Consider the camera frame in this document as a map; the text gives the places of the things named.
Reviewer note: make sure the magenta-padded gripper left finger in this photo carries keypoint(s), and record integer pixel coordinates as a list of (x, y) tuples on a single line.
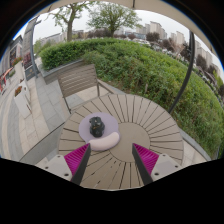
[(56, 166)]

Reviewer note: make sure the lilac mouse pad with wrist rest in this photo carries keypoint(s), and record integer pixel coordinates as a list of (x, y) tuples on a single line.
[(110, 125)]

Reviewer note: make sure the black computer mouse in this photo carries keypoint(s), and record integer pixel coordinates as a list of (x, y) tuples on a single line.
[(97, 127)]

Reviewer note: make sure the green trimmed hedge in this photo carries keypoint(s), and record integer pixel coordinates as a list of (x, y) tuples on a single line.
[(143, 70)]

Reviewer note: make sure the tall grey sign pillar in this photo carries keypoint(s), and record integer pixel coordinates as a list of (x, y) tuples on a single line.
[(27, 46)]

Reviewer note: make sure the thin-crowned tree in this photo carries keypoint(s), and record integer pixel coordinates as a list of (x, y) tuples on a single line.
[(69, 28)]

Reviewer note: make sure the white planter with flowers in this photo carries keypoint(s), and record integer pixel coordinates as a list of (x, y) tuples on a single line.
[(21, 103), (18, 71)]

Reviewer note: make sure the shop building with signs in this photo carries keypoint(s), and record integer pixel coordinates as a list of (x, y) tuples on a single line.
[(8, 56)]

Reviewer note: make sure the grey slatted outdoor chair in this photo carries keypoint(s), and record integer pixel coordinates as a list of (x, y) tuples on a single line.
[(78, 80)]

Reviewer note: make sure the beige parasol canopy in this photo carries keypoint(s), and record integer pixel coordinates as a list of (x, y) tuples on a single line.
[(140, 5)]

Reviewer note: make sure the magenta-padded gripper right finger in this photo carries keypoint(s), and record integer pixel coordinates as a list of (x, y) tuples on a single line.
[(165, 165)]

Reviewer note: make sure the group of distant apartment buildings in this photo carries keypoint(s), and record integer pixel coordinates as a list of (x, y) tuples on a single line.
[(155, 28)]

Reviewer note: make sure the dense green tree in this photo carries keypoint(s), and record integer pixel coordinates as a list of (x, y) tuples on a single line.
[(113, 16)]

